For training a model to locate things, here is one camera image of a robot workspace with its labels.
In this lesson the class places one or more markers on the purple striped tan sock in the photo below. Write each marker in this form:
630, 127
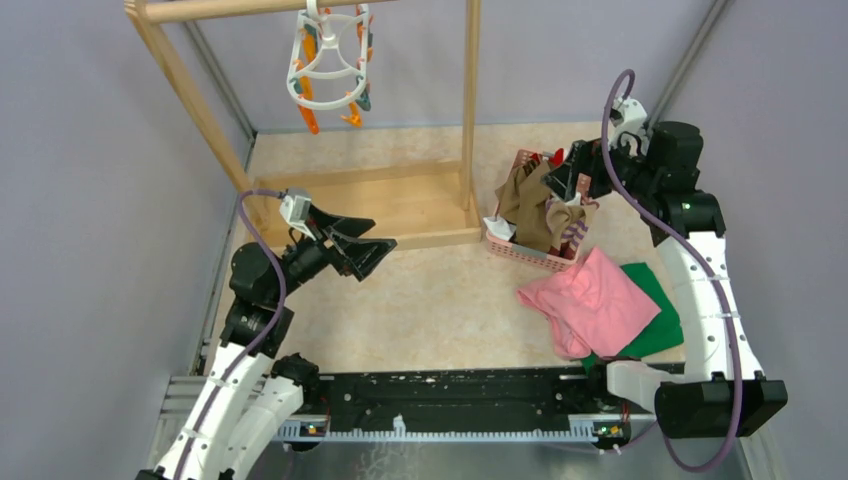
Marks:
568, 224

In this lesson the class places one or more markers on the white sock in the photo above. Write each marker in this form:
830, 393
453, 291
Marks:
499, 228

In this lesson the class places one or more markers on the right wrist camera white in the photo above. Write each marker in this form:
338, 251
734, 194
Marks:
628, 118

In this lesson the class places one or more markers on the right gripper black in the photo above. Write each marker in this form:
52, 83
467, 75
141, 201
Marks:
585, 157

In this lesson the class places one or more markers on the wooden clothes rack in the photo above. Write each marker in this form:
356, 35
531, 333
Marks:
421, 205

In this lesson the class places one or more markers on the pink plastic basket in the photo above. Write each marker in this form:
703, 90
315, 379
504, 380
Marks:
549, 260

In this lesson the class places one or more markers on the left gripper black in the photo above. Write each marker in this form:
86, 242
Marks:
358, 255

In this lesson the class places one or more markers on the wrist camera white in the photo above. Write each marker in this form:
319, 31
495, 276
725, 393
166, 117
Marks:
628, 118
295, 210

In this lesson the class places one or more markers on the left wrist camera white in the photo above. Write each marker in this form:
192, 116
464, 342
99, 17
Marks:
295, 210

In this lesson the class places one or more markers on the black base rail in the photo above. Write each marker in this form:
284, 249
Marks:
516, 405

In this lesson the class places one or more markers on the white round clip hanger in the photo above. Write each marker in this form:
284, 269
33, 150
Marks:
331, 47

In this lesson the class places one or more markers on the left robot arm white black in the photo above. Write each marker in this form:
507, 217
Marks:
250, 392

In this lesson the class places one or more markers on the pink cloth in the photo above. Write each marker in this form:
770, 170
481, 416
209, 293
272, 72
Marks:
591, 308

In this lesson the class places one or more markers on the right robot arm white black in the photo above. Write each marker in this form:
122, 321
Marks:
722, 386

